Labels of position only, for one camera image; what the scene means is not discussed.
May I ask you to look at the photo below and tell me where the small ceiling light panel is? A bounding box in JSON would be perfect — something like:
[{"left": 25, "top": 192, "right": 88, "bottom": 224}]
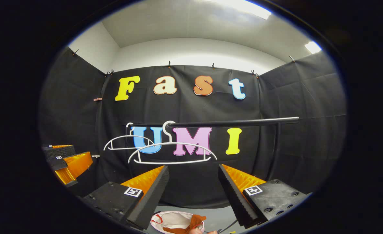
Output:
[{"left": 305, "top": 41, "right": 323, "bottom": 54}]

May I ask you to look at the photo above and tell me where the pink white laundry hamper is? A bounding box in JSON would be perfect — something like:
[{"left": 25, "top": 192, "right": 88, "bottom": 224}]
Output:
[{"left": 150, "top": 211, "right": 206, "bottom": 234}]

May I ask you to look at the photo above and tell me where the white clothes hanger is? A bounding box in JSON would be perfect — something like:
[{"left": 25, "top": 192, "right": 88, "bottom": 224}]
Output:
[
  {"left": 128, "top": 121, "right": 218, "bottom": 165},
  {"left": 103, "top": 123, "right": 156, "bottom": 151}
]

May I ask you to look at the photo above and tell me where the large ceiling light panel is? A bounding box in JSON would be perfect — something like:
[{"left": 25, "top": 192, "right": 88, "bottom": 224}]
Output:
[{"left": 208, "top": 0, "right": 272, "bottom": 20}]

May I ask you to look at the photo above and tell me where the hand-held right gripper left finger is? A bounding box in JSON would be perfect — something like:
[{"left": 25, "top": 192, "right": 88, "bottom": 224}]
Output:
[{"left": 81, "top": 165, "right": 170, "bottom": 230}]

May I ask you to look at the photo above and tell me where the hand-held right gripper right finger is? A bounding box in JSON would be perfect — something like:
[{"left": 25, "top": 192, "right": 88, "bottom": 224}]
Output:
[{"left": 218, "top": 164, "right": 310, "bottom": 228}]

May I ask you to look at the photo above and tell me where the black clothes rack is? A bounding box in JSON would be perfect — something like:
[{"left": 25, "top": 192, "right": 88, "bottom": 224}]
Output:
[{"left": 126, "top": 117, "right": 300, "bottom": 233}]

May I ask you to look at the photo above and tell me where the orange corduroy jacket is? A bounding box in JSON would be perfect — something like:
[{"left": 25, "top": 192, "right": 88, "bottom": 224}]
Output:
[{"left": 163, "top": 214, "right": 207, "bottom": 234}]

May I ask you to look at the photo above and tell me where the black backdrop cloth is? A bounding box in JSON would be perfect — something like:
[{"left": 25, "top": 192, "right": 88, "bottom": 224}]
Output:
[{"left": 39, "top": 45, "right": 347, "bottom": 209}]

